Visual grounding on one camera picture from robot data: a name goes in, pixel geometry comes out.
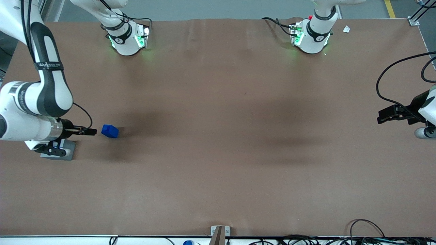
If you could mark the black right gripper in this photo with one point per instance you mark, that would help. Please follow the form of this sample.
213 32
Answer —
67 128

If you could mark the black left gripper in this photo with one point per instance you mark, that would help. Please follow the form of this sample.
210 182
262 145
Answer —
416 103

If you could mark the blue plastic block part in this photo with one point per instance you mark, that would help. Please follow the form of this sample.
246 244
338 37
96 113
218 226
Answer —
109 131

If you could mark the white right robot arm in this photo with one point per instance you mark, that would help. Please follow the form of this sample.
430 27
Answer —
51 92

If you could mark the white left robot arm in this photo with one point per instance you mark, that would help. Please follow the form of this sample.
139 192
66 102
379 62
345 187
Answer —
315 37

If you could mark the gray square base block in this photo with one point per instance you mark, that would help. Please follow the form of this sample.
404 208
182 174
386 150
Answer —
69 151

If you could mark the white paper scrap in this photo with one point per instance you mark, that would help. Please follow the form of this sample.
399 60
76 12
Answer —
346 29

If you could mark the brown paper table cover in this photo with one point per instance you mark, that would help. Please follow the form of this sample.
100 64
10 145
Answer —
218 136

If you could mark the blue round cap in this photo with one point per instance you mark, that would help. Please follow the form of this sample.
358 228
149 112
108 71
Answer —
188 243

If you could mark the left wrist camera unit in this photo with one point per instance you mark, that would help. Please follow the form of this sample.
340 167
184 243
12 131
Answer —
424 133

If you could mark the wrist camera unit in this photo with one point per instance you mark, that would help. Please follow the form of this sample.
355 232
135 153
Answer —
51 149
424 133

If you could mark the right wrist camera unit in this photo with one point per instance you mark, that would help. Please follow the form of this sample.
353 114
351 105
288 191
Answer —
51 149

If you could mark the aluminium frame post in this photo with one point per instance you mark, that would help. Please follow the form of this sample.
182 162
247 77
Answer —
417 15
51 8

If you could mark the white table edge rail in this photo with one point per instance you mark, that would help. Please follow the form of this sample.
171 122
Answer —
68 241

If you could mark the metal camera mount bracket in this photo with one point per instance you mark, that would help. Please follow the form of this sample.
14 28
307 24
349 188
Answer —
220 234

